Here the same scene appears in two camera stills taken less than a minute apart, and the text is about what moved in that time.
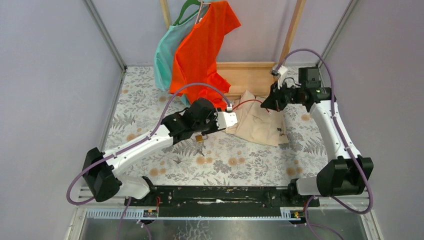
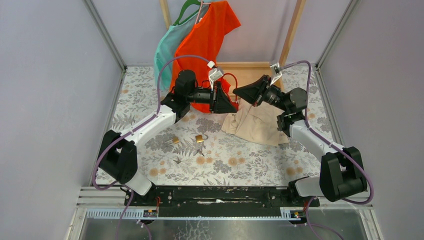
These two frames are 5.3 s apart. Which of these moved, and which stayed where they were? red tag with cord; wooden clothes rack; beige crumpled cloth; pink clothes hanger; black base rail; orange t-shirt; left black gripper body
Moved: left black gripper body; red tag with cord
Stayed: orange t-shirt; pink clothes hanger; wooden clothes rack; black base rail; beige crumpled cloth
